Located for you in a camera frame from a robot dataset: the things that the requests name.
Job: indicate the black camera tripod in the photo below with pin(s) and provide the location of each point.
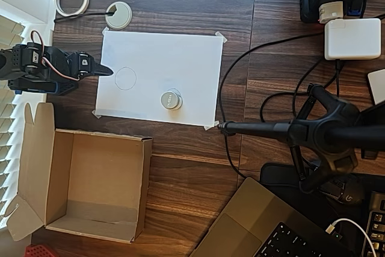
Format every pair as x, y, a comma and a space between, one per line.
325, 133

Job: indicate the small white plug adapter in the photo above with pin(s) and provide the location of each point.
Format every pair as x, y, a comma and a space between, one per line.
331, 11

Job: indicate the white laptop power adapter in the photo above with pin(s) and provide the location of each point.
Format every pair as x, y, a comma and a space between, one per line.
352, 38

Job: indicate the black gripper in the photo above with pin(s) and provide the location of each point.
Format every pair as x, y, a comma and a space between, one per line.
85, 65

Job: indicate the white flat device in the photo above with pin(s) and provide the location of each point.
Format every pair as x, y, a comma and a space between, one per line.
377, 87

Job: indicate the masking tape strip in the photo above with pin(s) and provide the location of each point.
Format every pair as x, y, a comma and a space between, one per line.
210, 126
105, 31
222, 37
96, 114

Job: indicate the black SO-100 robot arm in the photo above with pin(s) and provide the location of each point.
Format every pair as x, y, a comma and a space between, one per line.
18, 61

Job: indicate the black mouse pad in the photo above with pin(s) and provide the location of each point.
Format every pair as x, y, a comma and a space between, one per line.
276, 175

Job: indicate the grey laptop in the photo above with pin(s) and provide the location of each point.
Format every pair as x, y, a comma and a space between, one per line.
240, 224

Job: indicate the black keyboard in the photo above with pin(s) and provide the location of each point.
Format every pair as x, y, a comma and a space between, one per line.
377, 227

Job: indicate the white vertical blind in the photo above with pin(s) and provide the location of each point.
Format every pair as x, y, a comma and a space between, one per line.
9, 28

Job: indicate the open cardboard box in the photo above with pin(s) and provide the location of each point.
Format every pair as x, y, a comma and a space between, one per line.
102, 163

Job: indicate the red leader robot arm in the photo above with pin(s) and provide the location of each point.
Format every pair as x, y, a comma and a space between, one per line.
39, 251

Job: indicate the black computer mouse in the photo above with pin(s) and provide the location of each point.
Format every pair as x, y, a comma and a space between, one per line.
346, 196

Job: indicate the white paper sheet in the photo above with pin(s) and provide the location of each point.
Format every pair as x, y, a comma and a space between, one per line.
168, 58

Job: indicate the dark jar with silver lid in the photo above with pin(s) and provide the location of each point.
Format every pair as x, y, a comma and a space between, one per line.
170, 100

